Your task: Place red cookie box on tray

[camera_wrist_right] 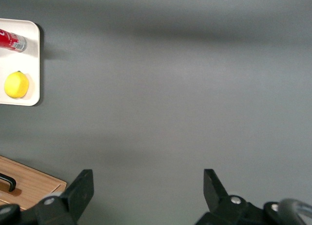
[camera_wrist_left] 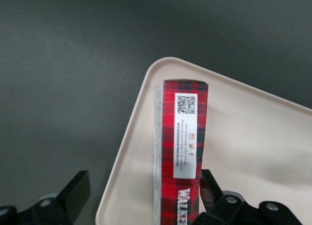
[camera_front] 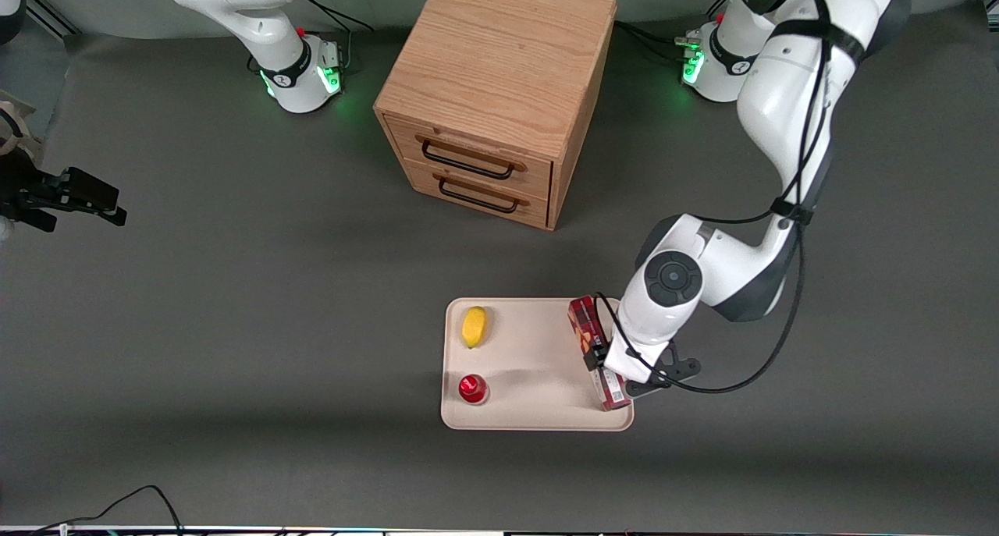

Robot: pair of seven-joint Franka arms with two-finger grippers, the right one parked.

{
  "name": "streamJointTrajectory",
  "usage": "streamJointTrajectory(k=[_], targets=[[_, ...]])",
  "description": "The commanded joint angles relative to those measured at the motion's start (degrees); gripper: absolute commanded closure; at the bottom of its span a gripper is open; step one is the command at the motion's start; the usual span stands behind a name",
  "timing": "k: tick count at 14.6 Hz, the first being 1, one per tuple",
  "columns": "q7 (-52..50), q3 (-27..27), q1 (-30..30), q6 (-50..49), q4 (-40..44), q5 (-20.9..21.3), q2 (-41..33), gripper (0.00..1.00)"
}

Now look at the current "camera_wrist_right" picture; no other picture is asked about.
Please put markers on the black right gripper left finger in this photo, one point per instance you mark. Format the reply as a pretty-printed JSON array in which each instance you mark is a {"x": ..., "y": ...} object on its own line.
[{"x": 75, "y": 193}]

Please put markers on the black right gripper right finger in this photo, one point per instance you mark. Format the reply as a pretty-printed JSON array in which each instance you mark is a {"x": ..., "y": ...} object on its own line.
[{"x": 219, "y": 200}]

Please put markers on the cream plastic tray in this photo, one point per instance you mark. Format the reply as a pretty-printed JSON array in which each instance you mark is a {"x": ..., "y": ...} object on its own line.
[{"x": 24, "y": 61}]

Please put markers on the wooden drawer front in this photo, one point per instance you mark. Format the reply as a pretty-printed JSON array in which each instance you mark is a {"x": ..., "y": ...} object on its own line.
[{"x": 31, "y": 186}]

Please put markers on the yellow lemon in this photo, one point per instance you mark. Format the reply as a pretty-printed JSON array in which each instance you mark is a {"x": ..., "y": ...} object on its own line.
[{"x": 16, "y": 84}]

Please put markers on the red soda can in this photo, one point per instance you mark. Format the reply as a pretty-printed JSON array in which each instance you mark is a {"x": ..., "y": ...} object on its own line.
[{"x": 9, "y": 39}]

